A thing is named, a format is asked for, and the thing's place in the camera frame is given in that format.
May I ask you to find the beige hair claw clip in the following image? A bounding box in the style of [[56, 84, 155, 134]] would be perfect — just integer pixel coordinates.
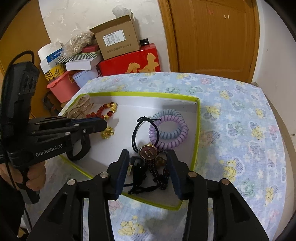
[[63, 94, 94, 118]]

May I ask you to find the gold chain bracelet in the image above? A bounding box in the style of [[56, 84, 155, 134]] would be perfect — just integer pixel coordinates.
[[100, 127, 115, 139]]

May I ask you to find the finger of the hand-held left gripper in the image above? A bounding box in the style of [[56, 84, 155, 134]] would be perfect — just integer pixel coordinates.
[[29, 116, 100, 130], [32, 119, 109, 143]]

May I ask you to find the pink plastic basket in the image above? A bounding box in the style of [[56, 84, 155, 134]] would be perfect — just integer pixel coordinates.
[[46, 71, 80, 103]]

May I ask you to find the dark beaded bracelet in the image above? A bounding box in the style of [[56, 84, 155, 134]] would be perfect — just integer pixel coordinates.
[[147, 151, 173, 190]]

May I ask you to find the purple spiral hair tie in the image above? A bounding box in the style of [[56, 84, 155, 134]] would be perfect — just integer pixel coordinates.
[[149, 116, 189, 149]]

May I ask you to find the clear plastic bag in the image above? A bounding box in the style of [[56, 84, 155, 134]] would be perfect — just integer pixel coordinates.
[[62, 31, 96, 57]]

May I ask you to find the brown cardboard box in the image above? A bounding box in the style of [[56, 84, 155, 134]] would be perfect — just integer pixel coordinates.
[[90, 11, 141, 61]]

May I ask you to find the black hair tie round charm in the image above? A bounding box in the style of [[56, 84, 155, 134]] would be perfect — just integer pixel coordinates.
[[132, 116, 162, 160]]

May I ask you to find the black cord jade pendant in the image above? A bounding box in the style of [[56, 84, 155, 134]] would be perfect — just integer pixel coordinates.
[[122, 156, 160, 195]]

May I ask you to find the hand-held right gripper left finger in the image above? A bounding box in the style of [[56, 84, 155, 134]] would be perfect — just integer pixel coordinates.
[[26, 149, 130, 241]]

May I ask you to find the wooden wardrobe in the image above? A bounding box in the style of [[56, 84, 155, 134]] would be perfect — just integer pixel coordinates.
[[0, 0, 52, 116]]

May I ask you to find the wooden door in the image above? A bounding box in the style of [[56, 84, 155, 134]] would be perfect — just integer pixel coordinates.
[[159, 0, 259, 82]]

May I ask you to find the green striped box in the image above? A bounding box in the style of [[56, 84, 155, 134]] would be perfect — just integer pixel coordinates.
[[58, 51, 102, 63]]

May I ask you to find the lime green cardboard box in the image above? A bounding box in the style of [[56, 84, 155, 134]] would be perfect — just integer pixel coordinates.
[[57, 91, 201, 211]]

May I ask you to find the white box blue label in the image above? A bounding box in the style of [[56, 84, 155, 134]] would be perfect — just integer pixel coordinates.
[[38, 42, 64, 70]]

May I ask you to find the black hair band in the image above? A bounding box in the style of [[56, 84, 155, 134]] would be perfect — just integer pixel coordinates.
[[66, 133, 91, 161]]

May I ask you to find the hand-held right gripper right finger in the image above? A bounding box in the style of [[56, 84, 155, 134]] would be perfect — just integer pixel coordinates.
[[166, 150, 270, 241]]

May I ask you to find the light blue bin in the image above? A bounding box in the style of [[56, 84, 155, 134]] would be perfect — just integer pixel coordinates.
[[72, 70, 99, 88]]

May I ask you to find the blue spiral hair tie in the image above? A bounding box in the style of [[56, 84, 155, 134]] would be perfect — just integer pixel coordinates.
[[151, 109, 183, 141]]

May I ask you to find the yellow patterned box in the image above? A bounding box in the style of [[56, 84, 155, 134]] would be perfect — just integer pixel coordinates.
[[44, 64, 66, 81]]

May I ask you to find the small red box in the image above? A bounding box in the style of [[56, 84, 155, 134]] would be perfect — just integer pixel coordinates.
[[81, 44, 100, 54]]

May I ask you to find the white flat box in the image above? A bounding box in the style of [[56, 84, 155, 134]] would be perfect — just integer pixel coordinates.
[[65, 56, 102, 71]]

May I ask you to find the floral tablecloth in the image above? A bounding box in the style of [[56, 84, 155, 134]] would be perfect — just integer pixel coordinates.
[[21, 72, 287, 241]]

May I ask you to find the red bead bracelet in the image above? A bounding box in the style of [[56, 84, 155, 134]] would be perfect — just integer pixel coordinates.
[[86, 101, 118, 121]]

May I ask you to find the person's left hand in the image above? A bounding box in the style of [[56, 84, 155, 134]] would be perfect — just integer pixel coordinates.
[[0, 161, 47, 192]]

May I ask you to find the large red gift box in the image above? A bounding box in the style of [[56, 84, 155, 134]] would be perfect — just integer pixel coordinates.
[[96, 43, 162, 77]]

